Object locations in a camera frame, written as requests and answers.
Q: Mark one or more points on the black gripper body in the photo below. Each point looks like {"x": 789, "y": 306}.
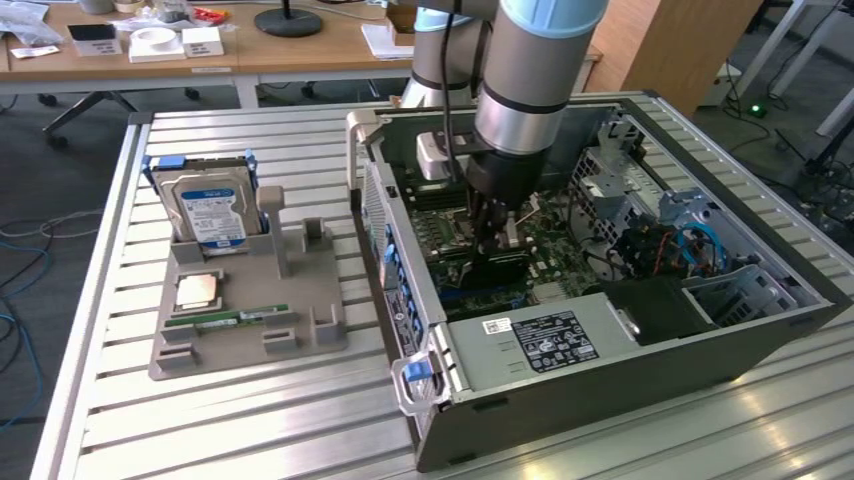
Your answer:
{"x": 503, "y": 175}

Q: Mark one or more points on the graphics card with fan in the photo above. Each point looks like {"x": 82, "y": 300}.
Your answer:
{"x": 494, "y": 272}

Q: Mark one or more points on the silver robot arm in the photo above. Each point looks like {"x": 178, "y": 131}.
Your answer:
{"x": 527, "y": 75}

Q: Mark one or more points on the CPU socket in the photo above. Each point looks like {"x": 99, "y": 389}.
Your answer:
{"x": 461, "y": 225}

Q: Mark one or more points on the metal socket cover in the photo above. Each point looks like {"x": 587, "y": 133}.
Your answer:
{"x": 534, "y": 210}

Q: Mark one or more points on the black RAM slot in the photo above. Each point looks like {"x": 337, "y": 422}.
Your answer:
{"x": 441, "y": 201}
{"x": 434, "y": 186}

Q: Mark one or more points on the green motherboard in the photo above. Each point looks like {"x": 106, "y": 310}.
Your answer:
{"x": 567, "y": 255}

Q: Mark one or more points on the perforated metal drive cage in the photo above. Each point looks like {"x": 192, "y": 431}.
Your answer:
{"x": 607, "y": 200}

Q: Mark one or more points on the grey power supply unit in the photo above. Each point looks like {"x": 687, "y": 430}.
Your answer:
{"x": 490, "y": 360}

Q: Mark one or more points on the blue plastic latch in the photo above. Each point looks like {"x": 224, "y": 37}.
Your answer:
{"x": 415, "y": 372}

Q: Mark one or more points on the white paper stack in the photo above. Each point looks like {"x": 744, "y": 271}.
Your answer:
{"x": 383, "y": 45}

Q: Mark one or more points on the brown cardboard box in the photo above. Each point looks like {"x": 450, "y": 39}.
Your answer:
{"x": 401, "y": 15}

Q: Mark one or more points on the open dark PC case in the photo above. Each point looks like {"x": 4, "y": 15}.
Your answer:
{"x": 601, "y": 400}

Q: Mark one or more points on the silver disk bay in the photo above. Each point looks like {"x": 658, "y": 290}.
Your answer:
{"x": 748, "y": 295}

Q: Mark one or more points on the wooden cabinet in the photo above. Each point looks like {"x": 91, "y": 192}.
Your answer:
{"x": 701, "y": 60}

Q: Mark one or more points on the white electrical box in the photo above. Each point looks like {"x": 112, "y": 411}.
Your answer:
{"x": 728, "y": 85}

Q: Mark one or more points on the wooden desk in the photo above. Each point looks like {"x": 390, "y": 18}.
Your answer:
{"x": 100, "y": 67}
{"x": 281, "y": 55}

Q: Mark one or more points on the hard disk blue caddy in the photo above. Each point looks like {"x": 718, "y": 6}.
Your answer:
{"x": 207, "y": 215}

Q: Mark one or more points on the green RAM stick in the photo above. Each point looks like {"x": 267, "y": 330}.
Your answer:
{"x": 220, "y": 319}

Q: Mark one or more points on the black lamp base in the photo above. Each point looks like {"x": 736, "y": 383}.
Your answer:
{"x": 287, "y": 25}

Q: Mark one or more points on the copper topped CPU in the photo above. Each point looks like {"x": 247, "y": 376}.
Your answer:
{"x": 196, "y": 291}

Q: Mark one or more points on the grey parts rack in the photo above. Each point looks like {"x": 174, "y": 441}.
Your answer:
{"x": 234, "y": 350}

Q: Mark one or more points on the white cube box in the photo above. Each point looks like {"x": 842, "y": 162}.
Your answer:
{"x": 202, "y": 44}

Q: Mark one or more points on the red packet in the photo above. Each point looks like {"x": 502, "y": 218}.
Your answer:
{"x": 208, "y": 16}

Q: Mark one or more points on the flat white box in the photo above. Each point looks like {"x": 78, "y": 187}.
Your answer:
{"x": 156, "y": 55}

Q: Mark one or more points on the white tape roll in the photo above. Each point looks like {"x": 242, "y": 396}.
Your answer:
{"x": 154, "y": 36}

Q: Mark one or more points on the black chair base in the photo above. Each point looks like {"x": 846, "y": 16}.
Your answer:
{"x": 80, "y": 107}

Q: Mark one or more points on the white box black top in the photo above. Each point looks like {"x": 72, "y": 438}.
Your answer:
{"x": 100, "y": 47}

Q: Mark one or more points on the grey cup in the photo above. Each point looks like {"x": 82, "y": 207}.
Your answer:
{"x": 96, "y": 6}

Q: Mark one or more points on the white paper label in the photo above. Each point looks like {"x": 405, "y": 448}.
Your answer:
{"x": 34, "y": 51}

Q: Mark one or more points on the clear plastic bag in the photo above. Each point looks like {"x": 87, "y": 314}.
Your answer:
{"x": 27, "y": 22}

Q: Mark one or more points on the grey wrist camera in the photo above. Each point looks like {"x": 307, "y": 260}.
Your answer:
{"x": 434, "y": 160}

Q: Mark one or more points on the white table frame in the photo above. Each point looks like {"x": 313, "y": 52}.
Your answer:
{"x": 810, "y": 50}

